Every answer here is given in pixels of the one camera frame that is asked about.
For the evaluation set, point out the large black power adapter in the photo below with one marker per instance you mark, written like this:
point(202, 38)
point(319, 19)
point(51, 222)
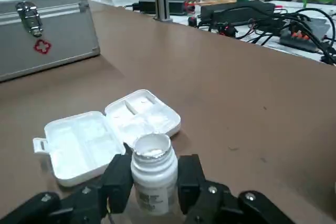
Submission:
point(236, 11)

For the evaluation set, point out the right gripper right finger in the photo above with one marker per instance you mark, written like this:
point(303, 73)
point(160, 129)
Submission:
point(194, 184)

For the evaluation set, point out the silver aluminium first-aid case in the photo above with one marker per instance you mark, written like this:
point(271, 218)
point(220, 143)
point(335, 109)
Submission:
point(52, 37)

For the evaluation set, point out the grey power strip orange switches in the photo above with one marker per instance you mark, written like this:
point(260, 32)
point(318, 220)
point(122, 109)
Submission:
point(299, 39)

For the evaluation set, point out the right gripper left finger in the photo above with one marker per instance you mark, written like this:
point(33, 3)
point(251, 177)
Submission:
point(115, 182)

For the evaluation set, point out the white open pill box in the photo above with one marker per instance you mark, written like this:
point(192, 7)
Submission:
point(84, 142)

